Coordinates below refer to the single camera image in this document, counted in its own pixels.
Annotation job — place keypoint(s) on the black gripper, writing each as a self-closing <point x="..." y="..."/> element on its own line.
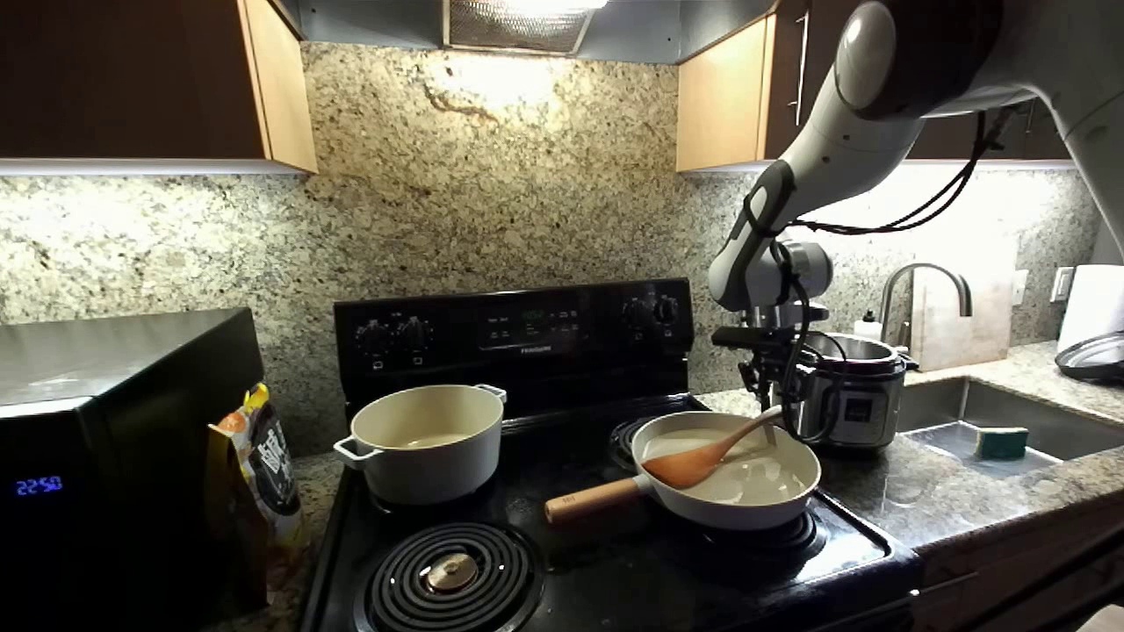
<point x="773" y="353"/>

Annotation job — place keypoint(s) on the wooden spatula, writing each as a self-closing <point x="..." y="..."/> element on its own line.
<point x="696" y="465"/>

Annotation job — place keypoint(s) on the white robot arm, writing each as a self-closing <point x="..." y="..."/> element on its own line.
<point x="900" y="63"/>

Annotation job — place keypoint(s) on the stainless pressure cooker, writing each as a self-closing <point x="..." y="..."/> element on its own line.
<point x="850" y="393"/>

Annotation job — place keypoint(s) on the white soap bottle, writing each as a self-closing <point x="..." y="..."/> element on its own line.
<point x="869" y="328"/>

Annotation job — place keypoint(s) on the black electric stove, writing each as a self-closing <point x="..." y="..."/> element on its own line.
<point x="530" y="460"/>

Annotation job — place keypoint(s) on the chrome kitchen faucet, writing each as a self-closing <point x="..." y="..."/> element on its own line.
<point x="895" y="328"/>

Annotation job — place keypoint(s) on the green sponge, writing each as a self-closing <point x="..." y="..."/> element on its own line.
<point x="1002" y="443"/>

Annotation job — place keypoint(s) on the right upper wooden cabinet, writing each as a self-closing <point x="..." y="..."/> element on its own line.
<point x="740" y="90"/>

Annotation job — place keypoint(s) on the wooden cabinet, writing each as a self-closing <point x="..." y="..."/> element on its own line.
<point x="152" y="90"/>
<point x="740" y="90"/>

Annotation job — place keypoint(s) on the steel sink basin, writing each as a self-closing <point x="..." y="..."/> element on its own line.
<point x="948" y="413"/>

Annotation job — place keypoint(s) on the dark object on counter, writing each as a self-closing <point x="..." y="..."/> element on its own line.
<point x="1096" y="361"/>

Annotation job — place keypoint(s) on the range hood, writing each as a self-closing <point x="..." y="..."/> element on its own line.
<point x="582" y="31"/>

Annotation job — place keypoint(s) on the snack bag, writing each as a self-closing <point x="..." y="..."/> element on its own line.
<point x="246" y="472"/>

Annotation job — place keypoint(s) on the black microwave oven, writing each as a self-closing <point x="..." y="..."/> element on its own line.
<point x="102" y="472"/>

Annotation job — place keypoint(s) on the left upper wooden cabinet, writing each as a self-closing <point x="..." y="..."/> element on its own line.
<point x="152" y="90"/>

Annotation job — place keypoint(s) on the cream frying pan wooden handle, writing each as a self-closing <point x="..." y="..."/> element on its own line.
<point x="765" y="482"/>

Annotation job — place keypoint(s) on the cream pot with handles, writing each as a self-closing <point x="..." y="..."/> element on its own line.
<point x="426" y="443"/>

